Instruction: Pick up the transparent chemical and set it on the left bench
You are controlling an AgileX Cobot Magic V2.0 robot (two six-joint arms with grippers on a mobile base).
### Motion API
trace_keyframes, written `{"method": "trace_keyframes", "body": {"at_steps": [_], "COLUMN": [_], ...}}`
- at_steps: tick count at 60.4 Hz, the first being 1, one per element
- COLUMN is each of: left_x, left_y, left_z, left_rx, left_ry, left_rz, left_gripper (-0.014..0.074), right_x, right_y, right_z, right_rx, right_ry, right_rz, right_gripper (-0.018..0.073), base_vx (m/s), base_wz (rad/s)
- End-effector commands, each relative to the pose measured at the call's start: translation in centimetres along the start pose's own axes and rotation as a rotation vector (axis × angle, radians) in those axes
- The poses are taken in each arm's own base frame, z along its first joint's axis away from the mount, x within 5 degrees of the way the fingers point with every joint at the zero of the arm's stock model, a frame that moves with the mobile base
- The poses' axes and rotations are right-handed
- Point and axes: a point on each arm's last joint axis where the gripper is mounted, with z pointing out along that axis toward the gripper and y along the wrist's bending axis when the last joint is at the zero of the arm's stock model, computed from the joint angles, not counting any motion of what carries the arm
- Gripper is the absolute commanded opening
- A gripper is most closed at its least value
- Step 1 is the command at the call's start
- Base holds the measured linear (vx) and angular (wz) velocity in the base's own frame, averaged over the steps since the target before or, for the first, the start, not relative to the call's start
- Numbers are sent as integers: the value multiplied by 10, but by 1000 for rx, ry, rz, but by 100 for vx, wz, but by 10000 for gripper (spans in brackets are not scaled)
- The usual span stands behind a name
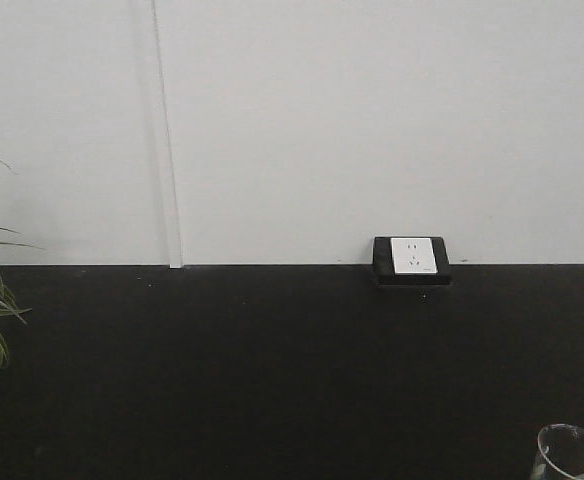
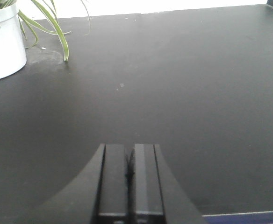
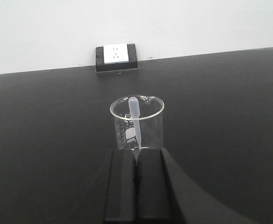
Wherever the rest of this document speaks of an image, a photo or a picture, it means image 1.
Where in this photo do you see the clear glass beaker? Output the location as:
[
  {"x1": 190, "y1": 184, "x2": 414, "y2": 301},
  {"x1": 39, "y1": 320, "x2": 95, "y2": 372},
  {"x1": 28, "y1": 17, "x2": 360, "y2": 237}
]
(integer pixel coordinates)
[{"x1": 529, "y1": 423, "x2": 584, "y2": 480}]

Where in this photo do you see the black socket mounting box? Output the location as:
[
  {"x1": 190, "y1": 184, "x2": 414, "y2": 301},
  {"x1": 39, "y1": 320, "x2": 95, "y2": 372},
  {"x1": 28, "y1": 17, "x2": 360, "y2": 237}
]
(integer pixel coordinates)
[{"x1": 372, "y1": 236, "x2": 452, "y2": 287}]

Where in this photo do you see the white wall power socket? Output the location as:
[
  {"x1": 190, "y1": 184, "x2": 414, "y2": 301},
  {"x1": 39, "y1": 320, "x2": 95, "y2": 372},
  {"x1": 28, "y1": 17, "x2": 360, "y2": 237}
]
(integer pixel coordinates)
[{"x1": 390, "y1": 237, "x2": 438, "y2": 275}]

